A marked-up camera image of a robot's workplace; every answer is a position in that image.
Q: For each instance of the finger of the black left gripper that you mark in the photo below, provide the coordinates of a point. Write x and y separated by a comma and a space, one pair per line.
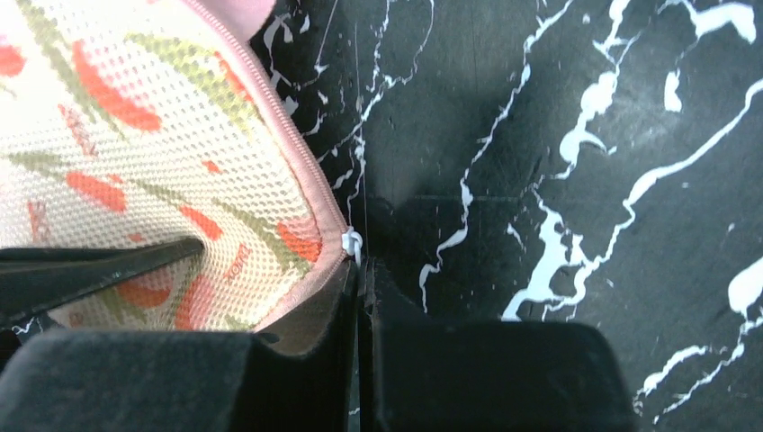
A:
39, 279

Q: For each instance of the floral mesh laundry bag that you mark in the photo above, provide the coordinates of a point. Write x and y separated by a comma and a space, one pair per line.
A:
132, 123

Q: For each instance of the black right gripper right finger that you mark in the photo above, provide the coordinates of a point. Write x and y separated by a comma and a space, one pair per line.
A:
423, 374

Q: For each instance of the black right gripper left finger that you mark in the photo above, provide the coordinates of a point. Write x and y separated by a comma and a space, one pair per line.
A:
293, 375

